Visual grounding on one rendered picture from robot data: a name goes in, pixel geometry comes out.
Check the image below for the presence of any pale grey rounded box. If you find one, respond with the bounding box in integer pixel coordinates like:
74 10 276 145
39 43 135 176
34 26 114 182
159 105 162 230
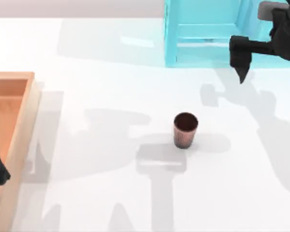
257 0 290 22

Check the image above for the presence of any light blue rack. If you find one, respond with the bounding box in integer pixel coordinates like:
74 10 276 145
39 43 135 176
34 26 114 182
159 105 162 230
163 0 290 69

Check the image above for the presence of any shallow salmon-coloured box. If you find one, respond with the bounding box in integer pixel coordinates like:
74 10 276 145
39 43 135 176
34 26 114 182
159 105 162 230
0 72 36 232

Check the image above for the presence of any brown cup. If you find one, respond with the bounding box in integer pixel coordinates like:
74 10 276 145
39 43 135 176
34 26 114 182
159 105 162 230
173 112 199 150

